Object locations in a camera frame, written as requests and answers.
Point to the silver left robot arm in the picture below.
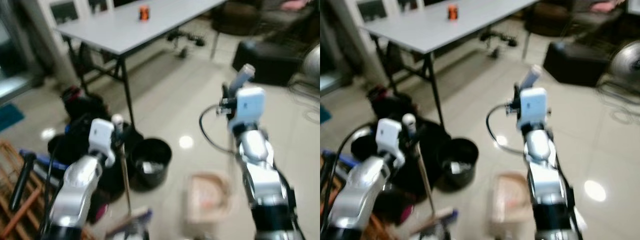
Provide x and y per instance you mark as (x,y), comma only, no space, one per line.
(357,187)
(75,187)

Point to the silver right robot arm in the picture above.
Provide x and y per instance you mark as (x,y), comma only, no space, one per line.
(547,175)
(262,175)

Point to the blue floor mat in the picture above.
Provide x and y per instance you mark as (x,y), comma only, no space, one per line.
(324,115)
(9,116)

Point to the grey floor fan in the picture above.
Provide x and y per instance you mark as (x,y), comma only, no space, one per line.
(627,60)
(312,62)

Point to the black round bucket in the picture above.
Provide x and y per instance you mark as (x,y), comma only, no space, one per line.
(150,165)
(457,167)

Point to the black bag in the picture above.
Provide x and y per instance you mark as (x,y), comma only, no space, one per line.
(80,112)
(385,102)

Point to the black ottoman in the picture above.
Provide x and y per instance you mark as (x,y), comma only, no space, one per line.
(267,60)
(575,62)

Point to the blue bar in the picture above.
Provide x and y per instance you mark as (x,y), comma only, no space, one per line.
(345,159)
(42,159)

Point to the black wheeled chair base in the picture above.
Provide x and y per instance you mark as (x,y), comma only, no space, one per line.
(187,41)
(500,40)

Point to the dark sofa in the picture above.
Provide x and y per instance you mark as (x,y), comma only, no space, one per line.
(250,17)
(560,17)

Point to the grey folding table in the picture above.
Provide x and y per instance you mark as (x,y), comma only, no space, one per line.
(145,30)
(450,32)

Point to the orange can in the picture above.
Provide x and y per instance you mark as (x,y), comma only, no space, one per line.
(452,12)
(144,13)

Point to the pink cushion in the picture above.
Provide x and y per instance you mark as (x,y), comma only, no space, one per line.
(607,6)
(295,5)

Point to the wooden rack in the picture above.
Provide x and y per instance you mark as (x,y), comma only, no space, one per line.
(15,220)

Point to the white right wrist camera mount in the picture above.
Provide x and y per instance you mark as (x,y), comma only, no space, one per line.
(532,105)
(250,105)

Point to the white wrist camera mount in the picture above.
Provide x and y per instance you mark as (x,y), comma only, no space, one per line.
(387,135)
(250,105)
(101,135)
(532,105)

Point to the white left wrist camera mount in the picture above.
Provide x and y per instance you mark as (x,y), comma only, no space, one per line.
(387,135)
(101,135)

